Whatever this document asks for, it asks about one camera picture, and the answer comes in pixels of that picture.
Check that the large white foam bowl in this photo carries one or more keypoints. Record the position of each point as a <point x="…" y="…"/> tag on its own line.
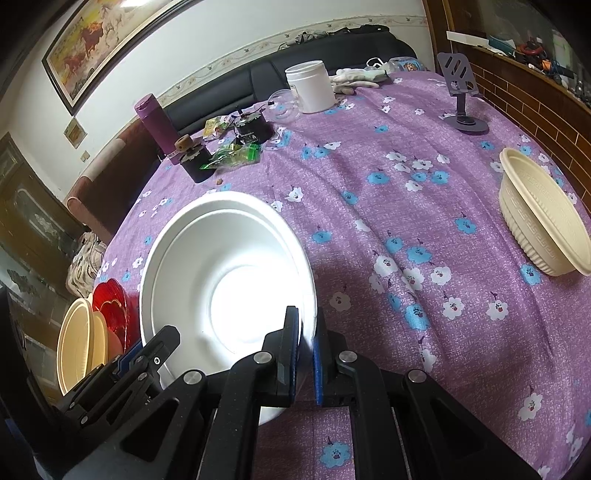
<point x="224" y="304"/>

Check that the white cloth gloves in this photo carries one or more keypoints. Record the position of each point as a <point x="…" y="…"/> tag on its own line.
<point x="347" y="80"/>

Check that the white plastic jar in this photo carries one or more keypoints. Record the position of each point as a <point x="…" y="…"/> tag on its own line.
<point x="310" y="84"/>

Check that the small red glass plate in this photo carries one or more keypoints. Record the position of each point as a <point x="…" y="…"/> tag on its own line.
<point x="108" y="299"/>

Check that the green plastic wrapper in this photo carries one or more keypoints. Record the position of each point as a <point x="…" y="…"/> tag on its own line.
<point x="234" y="155"/>

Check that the framed horse painting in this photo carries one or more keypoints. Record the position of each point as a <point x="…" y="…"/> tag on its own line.
<point x="96" y="36"/>

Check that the purple floral tablecloth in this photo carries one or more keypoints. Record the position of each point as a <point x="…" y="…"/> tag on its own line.
<point x="413" y="261"/>

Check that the brown fabric armchair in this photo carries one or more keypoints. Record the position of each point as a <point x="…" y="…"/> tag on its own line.
<point x="106" y="190"/>

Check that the black leather sofa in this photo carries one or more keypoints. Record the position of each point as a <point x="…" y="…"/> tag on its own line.
<point x="255" y="81"/>

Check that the beige plastic ribbed bowl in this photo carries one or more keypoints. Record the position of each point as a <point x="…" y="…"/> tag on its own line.
<point x="541" y="217"/>

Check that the black cup with cork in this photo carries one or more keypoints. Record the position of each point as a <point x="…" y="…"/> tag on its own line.
<point x="194" y="158"/>

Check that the purple thermos bottle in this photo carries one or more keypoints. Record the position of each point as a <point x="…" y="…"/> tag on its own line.
<point x="157" y="123"/>

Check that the black electronic device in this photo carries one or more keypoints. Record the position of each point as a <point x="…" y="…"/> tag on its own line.
<point x="252" y="128"/>

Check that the wooden glass-door cabinet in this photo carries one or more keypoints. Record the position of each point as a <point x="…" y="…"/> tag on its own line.
<point x="38" y="240"/>

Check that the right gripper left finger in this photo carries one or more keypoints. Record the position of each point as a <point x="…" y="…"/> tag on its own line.
<point x="280" y="377"/>

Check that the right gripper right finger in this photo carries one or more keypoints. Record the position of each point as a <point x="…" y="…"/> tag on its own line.
<point x="332" y="388"/>

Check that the small framed wall notice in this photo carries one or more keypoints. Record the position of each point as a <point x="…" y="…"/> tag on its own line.
<point x="74" y="133"/>

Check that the large red glass plate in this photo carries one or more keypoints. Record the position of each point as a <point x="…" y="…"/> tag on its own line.
<point x="131" y="321"/>

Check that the patterned blanket bundle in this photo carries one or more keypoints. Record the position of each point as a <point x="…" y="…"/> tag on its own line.
<point x="85" y="266"/>

